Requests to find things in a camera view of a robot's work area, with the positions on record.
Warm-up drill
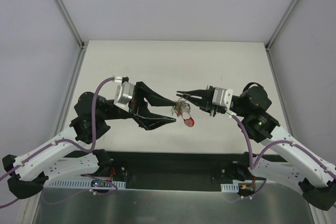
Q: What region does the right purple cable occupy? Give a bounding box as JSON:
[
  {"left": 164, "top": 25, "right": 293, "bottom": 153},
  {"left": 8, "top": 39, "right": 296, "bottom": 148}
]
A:
[{"left": 230, "top": 115, "right": 336, "bottom": 180}]

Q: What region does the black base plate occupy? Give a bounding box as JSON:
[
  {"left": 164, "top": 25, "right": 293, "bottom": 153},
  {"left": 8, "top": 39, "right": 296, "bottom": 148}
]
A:
[{"left": 60, "top": 150, "right": 289, "bottom": 190}]

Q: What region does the white cable duct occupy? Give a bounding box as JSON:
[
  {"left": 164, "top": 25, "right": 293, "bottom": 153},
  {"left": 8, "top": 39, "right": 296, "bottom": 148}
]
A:
[
  {"left": 47, "top": 178, "right": 126, "bottom": 190},
  {"left": 220, "top": 183, "right": 239, "bottom": 193}
]

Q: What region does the aluminium frame post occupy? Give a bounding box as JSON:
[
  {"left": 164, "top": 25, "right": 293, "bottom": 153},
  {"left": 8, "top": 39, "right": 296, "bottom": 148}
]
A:
[
  {"left": 265, "top": 0, "right": 301, "bottom": 52},
  {"left": 53, "top": 0, "right": 87, "bottom": 49}
]

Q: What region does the right white cable duct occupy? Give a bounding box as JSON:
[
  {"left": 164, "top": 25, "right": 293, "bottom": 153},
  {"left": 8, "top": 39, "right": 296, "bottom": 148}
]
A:
[{"left": 220, "top": 183, "right": 239, "bottom": 193}]

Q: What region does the left aluminium frame post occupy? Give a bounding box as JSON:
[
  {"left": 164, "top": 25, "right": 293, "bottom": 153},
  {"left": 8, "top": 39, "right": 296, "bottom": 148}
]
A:
[{"left": 53, "top": 0, "right": 87, "bottom": 49}]

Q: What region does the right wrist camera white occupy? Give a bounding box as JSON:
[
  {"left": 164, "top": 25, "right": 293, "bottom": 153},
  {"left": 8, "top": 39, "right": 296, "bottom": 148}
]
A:
[{"left": 212, "top": 88, "right": 233, "bottom": 109}]

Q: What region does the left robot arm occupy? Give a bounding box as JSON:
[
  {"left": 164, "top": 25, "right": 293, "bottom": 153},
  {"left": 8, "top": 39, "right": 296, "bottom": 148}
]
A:
[{"left": 2, "top": 77, "right": 176, "bottom": 199}]

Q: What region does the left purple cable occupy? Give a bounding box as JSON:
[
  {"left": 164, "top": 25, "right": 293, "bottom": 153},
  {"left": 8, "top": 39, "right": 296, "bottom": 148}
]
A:
[{"left": 0, "top": 77, "right": 123, "bottom": 208}]

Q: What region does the metal key holder red handle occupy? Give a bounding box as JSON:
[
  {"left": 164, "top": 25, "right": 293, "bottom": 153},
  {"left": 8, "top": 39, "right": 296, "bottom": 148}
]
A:
[{"left": 170, "top": 99, "right": 195, "bottom": 128}]

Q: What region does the left white cable duct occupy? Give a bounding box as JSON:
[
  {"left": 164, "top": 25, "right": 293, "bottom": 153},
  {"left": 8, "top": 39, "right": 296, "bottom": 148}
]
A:
[{"left": 47, "top": 178, "right": 126, "bottom": 190}]

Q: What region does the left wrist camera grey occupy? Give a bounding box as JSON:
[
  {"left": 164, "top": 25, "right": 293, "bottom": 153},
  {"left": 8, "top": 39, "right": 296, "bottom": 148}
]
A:
[{"left": 113, "top": 82, "right": 135, "bottom": 112}]

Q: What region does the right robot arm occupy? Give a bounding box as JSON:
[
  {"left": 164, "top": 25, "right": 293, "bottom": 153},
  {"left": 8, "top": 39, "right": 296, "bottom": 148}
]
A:
[{"left": 176, "top": 82, "right": 335, "bottom": 211}]

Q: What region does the purple cable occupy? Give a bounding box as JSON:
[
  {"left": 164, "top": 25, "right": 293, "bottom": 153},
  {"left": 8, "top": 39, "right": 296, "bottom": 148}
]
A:
[
  {"left": 0, "top": 77, "right": 123, "bottom": 208},
  {"left": 230, "top": 115, "right": 336, "bottom": 180}
]

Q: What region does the right aluminium frame post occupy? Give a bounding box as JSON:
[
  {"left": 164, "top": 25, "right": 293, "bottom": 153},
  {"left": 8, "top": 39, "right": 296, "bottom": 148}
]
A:
[{"left": 265, "top": 0, "right": 301, "bottom": 52}]

